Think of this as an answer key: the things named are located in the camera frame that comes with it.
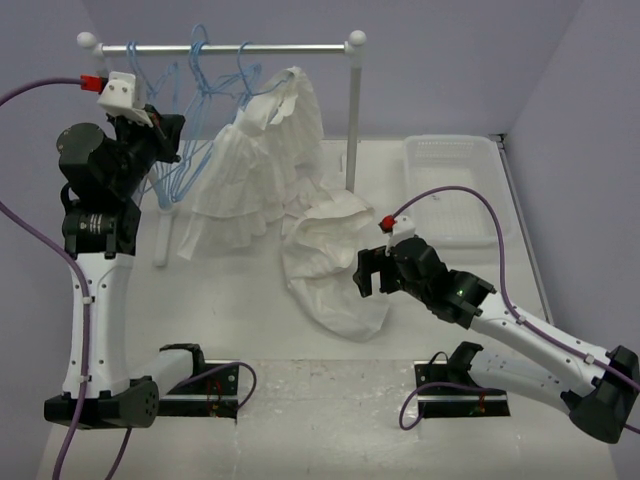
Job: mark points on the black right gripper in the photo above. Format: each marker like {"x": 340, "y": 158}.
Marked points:
{"x": 369, "y": 261}

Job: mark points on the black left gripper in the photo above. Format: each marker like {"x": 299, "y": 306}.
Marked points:
{"x": 166, "y": 131}

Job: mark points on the blue wire hanger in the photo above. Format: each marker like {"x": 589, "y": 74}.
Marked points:
{"x": 152, "y": 89}

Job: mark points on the white skirt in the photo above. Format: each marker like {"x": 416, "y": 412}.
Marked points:
{"x": 322, "y": 232}

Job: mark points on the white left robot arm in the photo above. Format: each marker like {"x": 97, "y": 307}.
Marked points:
{"x": 99, "y": 229}

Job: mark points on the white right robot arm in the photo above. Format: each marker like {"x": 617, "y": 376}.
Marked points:
{"x": 597, "y": 388}

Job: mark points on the blue hanger holding garment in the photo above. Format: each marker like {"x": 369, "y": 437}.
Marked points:
{"x": 249, "y": 92}

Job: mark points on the blue empty hangers bunch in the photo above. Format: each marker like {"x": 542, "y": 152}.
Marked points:
{"x": 197, "y": 151}

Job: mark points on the white plastic basket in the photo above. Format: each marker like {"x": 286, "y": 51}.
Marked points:
{"x": 456, "y": 219}

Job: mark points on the white hanging garment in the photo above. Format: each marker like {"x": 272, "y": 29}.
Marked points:
{"x": 257, "y": 166}

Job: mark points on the white clothes rack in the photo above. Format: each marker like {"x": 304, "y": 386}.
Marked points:
{"x": 353, "y": 48}

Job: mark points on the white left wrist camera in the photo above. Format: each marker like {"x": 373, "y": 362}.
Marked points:
{"x": 122, "y": 97}

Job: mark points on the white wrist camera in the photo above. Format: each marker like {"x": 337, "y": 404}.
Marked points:
{"x": 398, "y": 229}
{"x": 122, "y": 97}

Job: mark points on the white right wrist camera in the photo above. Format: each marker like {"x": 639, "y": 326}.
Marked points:
{"x": 398, "y": 229}

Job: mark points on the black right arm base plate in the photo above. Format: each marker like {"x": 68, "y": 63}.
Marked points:
{"x": 447, "y": 397}

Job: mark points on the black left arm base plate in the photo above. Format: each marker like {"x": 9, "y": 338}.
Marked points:
{"x": 215, "y": 396}

